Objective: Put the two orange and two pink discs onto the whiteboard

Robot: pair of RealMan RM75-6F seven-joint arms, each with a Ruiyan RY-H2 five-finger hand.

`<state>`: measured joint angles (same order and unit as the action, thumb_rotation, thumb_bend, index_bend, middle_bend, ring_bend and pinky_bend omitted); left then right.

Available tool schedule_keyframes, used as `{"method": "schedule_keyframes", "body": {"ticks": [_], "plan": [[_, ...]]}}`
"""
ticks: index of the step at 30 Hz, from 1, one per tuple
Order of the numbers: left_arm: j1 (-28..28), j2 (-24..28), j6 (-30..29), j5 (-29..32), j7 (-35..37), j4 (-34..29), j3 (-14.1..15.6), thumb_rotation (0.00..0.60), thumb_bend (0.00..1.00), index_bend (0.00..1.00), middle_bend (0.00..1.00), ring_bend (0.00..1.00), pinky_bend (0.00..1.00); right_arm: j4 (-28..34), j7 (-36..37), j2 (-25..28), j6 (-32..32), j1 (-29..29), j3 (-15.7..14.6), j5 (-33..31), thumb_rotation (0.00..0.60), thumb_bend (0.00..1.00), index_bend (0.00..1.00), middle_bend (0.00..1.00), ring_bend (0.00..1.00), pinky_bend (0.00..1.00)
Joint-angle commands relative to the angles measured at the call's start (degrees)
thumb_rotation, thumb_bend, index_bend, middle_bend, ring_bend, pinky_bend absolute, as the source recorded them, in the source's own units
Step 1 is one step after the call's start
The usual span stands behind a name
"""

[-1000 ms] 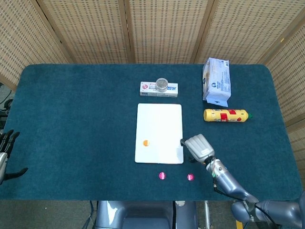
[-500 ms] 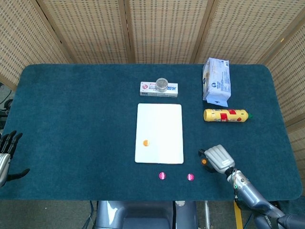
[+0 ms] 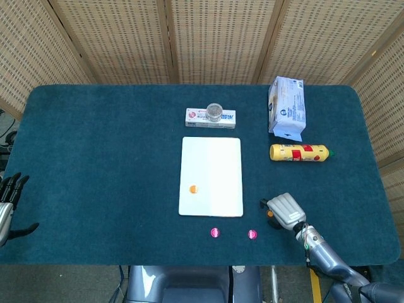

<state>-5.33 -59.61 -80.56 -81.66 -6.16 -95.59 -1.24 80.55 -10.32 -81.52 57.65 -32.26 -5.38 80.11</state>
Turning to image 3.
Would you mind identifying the clear round plastic jar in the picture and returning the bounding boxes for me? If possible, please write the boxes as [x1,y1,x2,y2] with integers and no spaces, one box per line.
[206,102,223,122]

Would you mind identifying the yellow bottle with red label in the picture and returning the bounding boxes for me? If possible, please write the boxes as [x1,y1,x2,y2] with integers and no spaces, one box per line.
[269,143,336,163]

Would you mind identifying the white rectangular board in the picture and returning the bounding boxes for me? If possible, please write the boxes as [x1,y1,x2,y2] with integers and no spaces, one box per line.
[178,136,244,218]

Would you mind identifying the teal table mat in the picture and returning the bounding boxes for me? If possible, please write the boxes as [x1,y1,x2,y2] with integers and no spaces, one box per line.
[0,83,401,266]

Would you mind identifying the blue cable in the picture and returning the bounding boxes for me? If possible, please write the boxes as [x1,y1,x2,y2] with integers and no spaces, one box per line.
[117,265,128,303]

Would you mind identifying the white and blue package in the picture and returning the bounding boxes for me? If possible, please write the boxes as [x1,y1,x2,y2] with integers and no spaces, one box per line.
[268,76,307,142]

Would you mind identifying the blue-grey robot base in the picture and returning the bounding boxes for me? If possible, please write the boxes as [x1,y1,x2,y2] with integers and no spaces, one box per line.
[126,264,263,303]

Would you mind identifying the white toothpaste box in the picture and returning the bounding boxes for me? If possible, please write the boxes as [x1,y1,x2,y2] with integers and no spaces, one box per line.
[184,107,237,129]

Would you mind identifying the black cable clutter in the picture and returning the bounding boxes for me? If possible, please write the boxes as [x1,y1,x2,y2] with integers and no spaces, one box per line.
[0,109,20,171]

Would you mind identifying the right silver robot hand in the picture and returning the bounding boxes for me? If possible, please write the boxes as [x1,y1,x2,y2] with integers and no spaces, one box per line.
[259,192,307,233]

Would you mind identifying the woven bamboo screen panel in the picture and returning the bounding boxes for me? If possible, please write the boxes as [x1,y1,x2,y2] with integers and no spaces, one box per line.
[163,0,285,85]
[0,0,95,119]
[257,0,401,86]
[342,0,404,222]
[49,0,176,85]

